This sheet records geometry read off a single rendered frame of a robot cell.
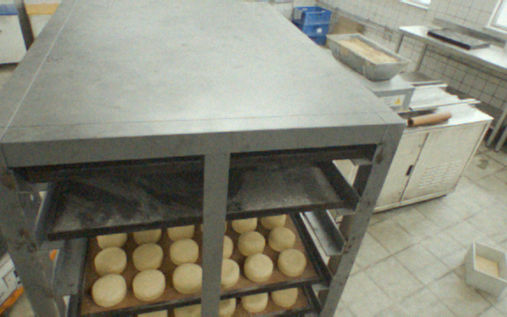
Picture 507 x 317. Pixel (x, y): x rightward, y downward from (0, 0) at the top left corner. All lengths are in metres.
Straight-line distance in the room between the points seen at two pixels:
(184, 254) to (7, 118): 0.36
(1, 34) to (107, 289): 4.93
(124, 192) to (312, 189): 0.28
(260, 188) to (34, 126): 0.31
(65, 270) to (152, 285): 0.13
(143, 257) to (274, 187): 0.26
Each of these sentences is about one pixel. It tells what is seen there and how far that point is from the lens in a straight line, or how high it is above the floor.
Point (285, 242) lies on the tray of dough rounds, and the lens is 0.71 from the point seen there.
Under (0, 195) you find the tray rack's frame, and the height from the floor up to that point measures 1.76.
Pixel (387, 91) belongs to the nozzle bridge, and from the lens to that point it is 2.40.
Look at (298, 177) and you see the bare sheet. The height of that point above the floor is 1.67.
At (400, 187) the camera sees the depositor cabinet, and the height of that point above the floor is 0.29.
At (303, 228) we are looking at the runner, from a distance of 0.76.
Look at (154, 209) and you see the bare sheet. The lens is 0.52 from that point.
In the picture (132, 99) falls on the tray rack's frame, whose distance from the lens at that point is 0.47.
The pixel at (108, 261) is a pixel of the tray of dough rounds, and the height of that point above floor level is 1.51.
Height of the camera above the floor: 2.03
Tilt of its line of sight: 34 degrees down
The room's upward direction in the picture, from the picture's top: 7 degrees clockwise
